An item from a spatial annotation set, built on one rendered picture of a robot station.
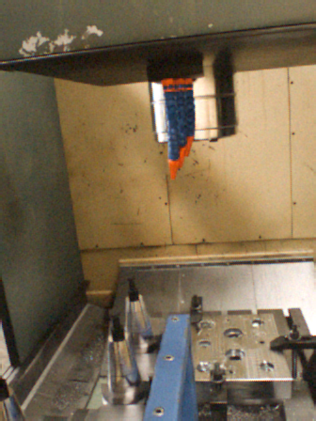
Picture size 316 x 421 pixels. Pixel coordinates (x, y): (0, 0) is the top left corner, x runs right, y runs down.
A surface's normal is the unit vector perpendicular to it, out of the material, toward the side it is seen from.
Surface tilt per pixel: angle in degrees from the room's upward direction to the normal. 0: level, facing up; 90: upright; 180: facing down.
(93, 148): 90
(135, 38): 113
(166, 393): 0
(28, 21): 90
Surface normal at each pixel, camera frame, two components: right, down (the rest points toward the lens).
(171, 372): -0.10, -0.96
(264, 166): -0.12, 0.25
